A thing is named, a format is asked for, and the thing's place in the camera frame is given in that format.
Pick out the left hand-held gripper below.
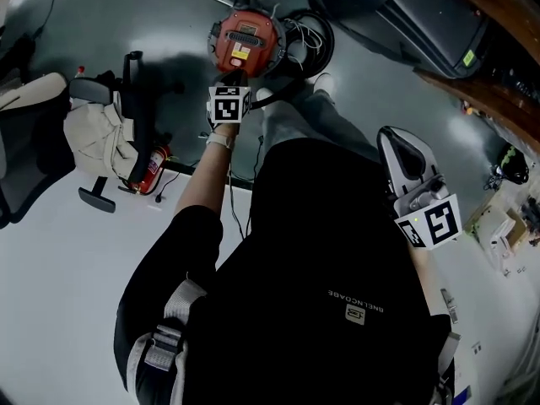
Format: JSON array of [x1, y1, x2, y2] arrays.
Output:
[[206, 68, 253, 125]]

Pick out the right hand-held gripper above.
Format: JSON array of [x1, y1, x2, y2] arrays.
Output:
[[376, 126, 464, 251]]

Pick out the red vacuum cleaner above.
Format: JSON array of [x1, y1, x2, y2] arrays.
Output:
[[206, 0, 289, 80]]

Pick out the person's right forearm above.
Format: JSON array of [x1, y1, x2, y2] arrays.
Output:
[[407, 242, 442, 318]]

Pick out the person's left forearm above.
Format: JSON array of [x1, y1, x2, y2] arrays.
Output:
[[173, 120, 240, 227]]

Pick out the white wristband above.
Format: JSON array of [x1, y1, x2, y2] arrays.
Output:
[[205, 132, 236, 149]]

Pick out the person's grey trousers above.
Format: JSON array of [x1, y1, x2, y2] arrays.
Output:
[[260, 89, 383, 175]]

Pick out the black mesh office chair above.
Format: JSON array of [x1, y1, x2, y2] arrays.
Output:
[[0, 27, 186, 230]]

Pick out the black and green helmet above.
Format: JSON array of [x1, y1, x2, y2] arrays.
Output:
[[491, 143, 532, 186]]

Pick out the brown wooden staircase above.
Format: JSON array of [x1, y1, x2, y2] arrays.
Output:
[[415, 0, 540, 154]]

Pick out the red fire extinguisher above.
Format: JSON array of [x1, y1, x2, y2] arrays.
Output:
[[126, 143, 173, 197]]

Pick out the cardboard box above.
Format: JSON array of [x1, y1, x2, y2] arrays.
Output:
[[463, 202, 528, 261]]

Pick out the person's black t-shirt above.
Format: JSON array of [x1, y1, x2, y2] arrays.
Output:
[[113, 137, 456, 405]]

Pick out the large black appliance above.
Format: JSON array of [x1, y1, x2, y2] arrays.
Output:
[[310, 0, 493, 80]]

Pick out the beige garment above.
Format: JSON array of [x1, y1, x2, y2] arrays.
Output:
[[62, 100, 143, 181]]

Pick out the thin black power cord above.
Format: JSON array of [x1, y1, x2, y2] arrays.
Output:
[[227, 135, 266, 240]]

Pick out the white wire bundle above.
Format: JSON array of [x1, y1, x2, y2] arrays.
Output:
[[283, 13, 324, 70]]

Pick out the black vacuum hose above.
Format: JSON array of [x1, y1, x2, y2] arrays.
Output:
[[248, 9, 337, 110]]

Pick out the black floor cable with plug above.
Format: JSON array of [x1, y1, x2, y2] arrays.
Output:
[[154, 170, 183, 205]]

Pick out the grey shoulder strap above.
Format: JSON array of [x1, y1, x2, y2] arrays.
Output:
[[434, 331, 463, 405], [126, 278, 208, 405]]

